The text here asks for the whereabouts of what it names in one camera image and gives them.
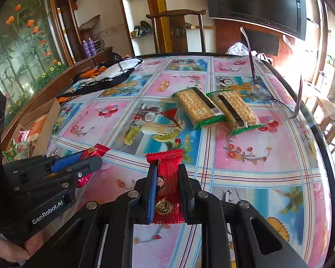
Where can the pile of mixed snack packets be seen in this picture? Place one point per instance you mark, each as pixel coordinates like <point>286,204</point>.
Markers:
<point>16,148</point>

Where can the wooden side cabinet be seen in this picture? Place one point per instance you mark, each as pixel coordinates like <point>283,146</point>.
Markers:
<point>97,58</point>

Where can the orange snack packet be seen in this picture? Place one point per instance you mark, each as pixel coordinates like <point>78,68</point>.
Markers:
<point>37,128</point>

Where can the clutter on wall shelf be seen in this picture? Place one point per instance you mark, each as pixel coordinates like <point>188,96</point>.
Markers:
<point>143,29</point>

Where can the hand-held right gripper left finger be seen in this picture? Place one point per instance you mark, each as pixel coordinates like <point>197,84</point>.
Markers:
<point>152,195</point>

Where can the white plastic bag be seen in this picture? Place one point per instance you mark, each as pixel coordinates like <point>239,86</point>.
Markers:
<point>238,49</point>

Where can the clear eyeglasses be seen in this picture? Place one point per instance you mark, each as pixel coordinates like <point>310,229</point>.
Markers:
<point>251,58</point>

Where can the brown cardboard box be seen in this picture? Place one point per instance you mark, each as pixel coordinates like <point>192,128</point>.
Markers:
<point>48,125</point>

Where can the black rectangular panel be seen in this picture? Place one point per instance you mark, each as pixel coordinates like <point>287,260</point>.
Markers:
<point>262,43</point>

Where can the black white orange cloth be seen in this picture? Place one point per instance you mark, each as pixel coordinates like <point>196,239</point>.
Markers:
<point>106,74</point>

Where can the dark wooden chair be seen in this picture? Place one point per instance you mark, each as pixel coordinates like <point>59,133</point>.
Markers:
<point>178,30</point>

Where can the green-edged cracker packet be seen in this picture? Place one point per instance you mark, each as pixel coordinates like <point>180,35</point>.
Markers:
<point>198,109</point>
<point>237,111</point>

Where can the wooden stool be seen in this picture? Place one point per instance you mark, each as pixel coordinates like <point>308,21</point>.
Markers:
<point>329,117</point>

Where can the black flat television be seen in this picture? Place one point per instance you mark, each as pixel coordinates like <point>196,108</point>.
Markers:
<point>254,0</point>

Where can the white wall shelf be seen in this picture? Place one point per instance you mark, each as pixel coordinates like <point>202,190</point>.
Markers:
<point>136,5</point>

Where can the brown paper bag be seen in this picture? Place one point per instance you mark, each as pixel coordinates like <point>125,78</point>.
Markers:
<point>90,22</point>

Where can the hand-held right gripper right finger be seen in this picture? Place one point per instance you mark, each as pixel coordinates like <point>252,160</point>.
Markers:
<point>185,195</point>

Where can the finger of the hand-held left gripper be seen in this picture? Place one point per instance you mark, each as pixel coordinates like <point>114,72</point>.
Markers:
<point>67,162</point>
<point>81,170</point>

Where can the red snack packet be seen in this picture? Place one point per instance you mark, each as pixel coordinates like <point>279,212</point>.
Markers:
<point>167,189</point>
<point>97,150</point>

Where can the flower wall painting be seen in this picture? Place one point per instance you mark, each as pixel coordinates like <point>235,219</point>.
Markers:
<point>22,47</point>

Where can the purple bottle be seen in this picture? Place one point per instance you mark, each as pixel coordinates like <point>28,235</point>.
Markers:
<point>92,47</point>
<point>86,48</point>

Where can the person's left hand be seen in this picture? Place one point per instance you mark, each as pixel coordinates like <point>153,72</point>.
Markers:
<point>16,252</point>

